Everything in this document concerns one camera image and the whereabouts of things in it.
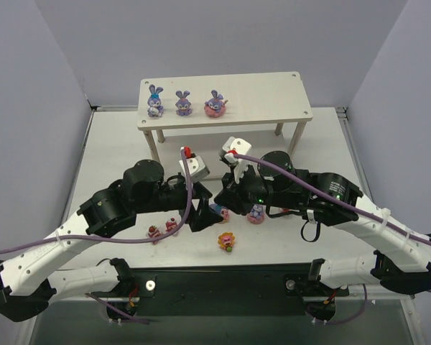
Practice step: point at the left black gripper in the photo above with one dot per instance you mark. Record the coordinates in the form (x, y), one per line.
(198, 200)

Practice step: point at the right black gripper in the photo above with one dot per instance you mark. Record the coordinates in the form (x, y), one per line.
(232, 195)

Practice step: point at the purple bunny sitting toy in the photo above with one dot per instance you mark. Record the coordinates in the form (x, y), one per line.
(183, 104)

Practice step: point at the purple bunny blue bow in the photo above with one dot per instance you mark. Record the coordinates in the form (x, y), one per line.
(154, 103)

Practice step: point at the small purple bunny with strawberry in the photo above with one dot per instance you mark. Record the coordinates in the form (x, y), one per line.
(217, 208)

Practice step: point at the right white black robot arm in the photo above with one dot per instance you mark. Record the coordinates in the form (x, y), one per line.
(401, 258)

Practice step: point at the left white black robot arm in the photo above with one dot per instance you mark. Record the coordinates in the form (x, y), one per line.
(33, 280)

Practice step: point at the white wooden two-tier shelf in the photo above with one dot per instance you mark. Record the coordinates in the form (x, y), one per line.
(253, 99)

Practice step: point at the pink bear strawberry donut toy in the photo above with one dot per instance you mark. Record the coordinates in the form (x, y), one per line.
(225, 214)

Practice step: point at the pink bear sunflower toy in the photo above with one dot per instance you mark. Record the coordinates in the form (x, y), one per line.
(226, 241)

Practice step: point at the pink bear cake toy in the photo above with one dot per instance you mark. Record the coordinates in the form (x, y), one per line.
(171, 224)

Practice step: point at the pink strawberry cake toy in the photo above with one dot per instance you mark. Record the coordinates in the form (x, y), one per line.
(154, 233)

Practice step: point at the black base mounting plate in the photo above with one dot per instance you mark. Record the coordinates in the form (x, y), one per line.
(256, 290)

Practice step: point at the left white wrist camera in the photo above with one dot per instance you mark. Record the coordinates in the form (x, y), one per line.
(193, 165)

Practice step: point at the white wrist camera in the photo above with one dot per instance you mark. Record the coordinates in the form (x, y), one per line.
(235, 146)
(193, 165)

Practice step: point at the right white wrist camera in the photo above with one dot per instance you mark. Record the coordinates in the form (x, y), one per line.
(235, 146)

